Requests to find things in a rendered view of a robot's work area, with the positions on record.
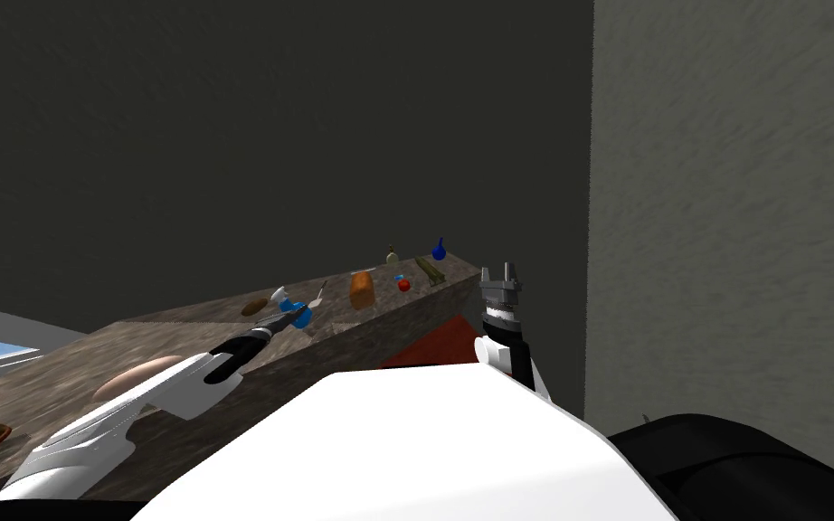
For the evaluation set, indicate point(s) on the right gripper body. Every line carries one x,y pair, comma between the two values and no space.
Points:
501,297

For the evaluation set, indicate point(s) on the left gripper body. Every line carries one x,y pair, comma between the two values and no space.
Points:
288,320

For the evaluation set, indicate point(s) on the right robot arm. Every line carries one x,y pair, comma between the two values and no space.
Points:
735,470

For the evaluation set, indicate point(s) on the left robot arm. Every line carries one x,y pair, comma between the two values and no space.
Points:
98,434

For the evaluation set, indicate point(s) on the blue and white bottle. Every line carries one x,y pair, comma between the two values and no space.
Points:
290,304

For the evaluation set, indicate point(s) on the brown oval potato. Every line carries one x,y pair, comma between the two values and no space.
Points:
254,307

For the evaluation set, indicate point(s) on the grey spoon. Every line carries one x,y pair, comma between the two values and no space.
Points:
319,293

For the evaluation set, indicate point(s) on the blue round bottle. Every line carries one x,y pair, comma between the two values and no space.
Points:
439,252

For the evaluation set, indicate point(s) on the olive green long box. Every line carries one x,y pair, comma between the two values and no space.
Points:
431,271

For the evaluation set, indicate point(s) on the brown bread loaf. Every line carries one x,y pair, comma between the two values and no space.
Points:
363,291

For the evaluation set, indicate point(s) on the red rug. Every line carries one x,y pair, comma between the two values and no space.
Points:
439,347

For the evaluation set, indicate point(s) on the red round fruit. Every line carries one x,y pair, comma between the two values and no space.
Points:
404,285

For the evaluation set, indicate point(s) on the olive small bottle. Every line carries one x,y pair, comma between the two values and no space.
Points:
392,257

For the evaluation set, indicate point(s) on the pale pink oval plate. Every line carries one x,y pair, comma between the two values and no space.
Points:
131,376

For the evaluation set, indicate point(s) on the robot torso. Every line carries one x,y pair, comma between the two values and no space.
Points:
417,449

